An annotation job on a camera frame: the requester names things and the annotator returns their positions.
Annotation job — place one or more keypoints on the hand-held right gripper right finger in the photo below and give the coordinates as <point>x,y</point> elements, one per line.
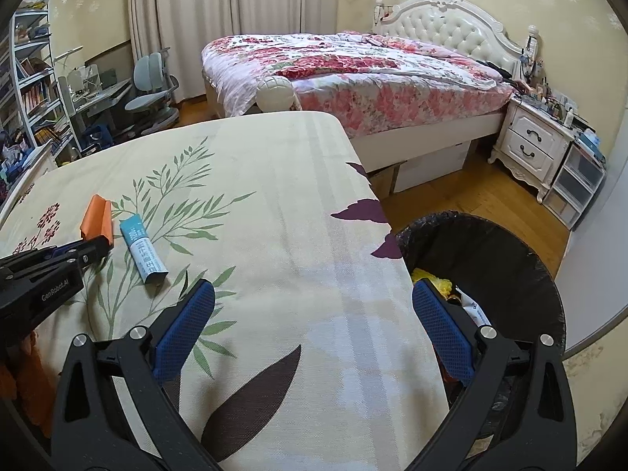
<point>444,333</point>

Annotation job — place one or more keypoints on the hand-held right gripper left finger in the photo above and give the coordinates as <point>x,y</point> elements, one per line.
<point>184,328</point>

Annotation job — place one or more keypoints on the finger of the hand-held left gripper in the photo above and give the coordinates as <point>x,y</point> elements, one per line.
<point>34,259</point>
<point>91,252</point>

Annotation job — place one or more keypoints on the white squeeze tube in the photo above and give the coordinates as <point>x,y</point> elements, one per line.
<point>472,310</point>

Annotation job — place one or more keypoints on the yellow foam fruit net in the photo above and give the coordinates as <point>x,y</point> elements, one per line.
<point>434,285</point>

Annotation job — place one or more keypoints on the trash bin with black bag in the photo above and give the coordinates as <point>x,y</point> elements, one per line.
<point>500,265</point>

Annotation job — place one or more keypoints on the white and teal box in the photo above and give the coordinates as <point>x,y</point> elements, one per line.
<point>143,250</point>

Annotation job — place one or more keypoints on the orange cloth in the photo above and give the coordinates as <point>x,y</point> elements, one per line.
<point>29,382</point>

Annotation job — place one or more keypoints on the grey study desk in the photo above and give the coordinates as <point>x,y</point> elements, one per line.
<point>100,100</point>

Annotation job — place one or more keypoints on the leaf print bedsheet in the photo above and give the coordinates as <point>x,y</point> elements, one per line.
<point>274,196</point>

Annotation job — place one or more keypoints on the brown cardboard box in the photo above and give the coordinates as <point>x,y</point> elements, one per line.
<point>385,179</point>

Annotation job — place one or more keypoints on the white storage box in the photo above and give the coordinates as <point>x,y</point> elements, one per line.
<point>431,167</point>

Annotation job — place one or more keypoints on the white bookshelf with books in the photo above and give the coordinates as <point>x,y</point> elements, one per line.
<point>34,88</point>

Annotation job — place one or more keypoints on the grey desk chair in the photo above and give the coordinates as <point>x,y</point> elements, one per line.
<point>152,88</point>

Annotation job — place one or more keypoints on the white desk lamp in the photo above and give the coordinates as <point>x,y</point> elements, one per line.
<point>66,54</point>

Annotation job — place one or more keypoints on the grey plastic drawer unit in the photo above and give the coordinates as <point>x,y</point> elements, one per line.
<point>576,181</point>

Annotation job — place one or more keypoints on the white carved nightstand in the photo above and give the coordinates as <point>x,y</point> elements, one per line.
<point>527,147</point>

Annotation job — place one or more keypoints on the white round footboard bolster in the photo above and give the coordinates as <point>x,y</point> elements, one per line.
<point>274,93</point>

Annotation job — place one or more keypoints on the clutter of small nightstand items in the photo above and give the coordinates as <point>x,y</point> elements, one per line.
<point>549,105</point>

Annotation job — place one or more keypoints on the beige curtain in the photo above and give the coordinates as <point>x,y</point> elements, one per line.
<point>196,10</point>

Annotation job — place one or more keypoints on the floral quilt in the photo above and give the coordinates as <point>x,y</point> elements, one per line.
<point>353,73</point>

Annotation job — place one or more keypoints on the white bed with tufted headboard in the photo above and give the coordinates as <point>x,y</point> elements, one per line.
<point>441,27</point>

